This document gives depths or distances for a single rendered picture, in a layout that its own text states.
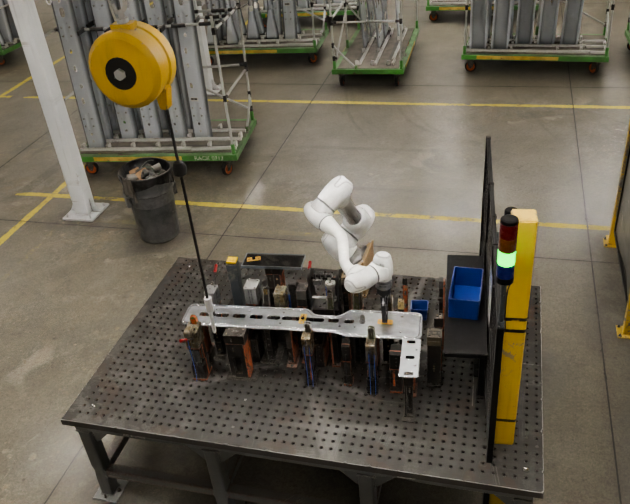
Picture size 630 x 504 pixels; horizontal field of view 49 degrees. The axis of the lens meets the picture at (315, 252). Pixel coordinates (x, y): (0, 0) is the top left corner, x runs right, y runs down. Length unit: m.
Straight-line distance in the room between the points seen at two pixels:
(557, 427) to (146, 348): 2.63
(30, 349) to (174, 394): 2.12
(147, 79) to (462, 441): 2.76
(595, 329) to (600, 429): 0.98
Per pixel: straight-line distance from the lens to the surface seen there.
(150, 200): 6.52
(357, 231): 4.44
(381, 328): 3.83
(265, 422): 3.81
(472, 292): 4.04
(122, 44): 1.33
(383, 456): 3.60
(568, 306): 5.71
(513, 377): 3.36
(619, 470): 4.64
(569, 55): 10.12
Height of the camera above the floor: 3.48
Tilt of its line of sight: 34 degrees down
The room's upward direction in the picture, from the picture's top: 6 degrees counter-clockwise
